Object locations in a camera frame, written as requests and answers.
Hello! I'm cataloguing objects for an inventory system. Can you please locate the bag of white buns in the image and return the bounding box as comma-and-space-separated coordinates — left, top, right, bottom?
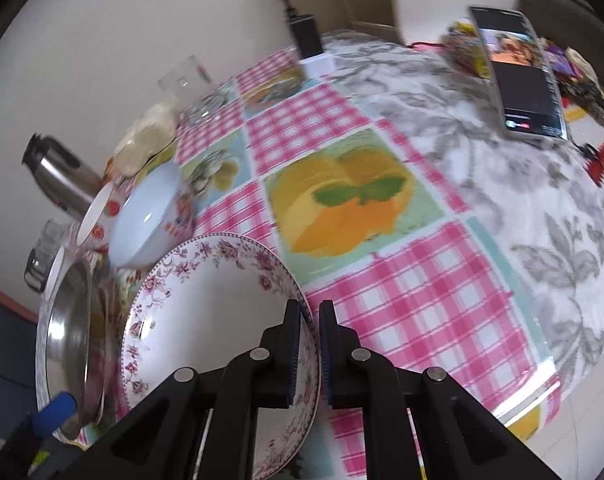
113, 101, 179, 176

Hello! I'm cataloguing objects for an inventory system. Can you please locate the white lattice rack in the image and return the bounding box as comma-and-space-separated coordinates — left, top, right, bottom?
382, 0, 525, 46

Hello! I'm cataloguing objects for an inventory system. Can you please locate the colourful snack packet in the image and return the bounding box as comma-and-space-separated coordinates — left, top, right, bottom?
444, 19, 493, 78

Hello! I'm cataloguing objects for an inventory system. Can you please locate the purple snack packet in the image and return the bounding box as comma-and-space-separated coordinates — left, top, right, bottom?
544, 37, 575, 76

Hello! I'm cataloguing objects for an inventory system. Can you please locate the pink floral deep plate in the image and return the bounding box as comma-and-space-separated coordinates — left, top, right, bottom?
119, 232, 323, 480

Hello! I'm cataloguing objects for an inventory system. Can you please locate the pink checkered fruit tablecloth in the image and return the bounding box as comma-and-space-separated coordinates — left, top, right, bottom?
64, 45, 565, 480

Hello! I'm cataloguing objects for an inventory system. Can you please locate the stainless steel plate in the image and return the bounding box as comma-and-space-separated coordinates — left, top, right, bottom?
36, 255, 110, 441

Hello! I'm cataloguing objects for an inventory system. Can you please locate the clear drinking glass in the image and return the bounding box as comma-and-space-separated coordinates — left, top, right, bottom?
24, 219, 65, 292

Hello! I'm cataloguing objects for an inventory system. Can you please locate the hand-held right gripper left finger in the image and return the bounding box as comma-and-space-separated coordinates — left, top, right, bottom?
89, 300, 303, 480

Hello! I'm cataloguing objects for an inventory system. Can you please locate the small white bowl red print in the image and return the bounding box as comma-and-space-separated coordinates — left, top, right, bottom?
77, 183, 123, 248

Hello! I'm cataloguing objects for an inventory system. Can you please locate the small white box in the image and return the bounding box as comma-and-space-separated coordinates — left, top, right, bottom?
299, 54, 335, 81

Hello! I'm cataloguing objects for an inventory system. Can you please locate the smartphone in clear case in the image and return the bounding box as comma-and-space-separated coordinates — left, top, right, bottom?
469, 6, 569, 148

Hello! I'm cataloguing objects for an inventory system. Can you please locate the clear glass tumbler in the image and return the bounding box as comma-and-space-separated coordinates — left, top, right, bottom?
158, 55, 230, 128

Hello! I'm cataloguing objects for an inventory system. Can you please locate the stainless steel thermos jug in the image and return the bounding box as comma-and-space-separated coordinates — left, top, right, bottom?
22, 132, 105, 221

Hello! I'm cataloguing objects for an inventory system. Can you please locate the grey plate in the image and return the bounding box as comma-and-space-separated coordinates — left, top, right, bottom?
108, 161, 195, 268

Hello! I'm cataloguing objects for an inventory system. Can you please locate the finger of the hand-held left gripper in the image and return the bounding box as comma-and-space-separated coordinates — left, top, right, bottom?
31, 392, 78, 438

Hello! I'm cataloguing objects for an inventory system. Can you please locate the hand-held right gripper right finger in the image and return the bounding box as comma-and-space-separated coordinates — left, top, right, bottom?
318, 300, 563, 480

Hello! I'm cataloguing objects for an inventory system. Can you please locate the grey leaf print cloth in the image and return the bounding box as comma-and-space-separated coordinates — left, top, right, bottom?
322, 30, 604, 411

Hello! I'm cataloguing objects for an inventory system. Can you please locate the black power adapter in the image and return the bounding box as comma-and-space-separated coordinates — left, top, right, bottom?
284, 7, 324, 60

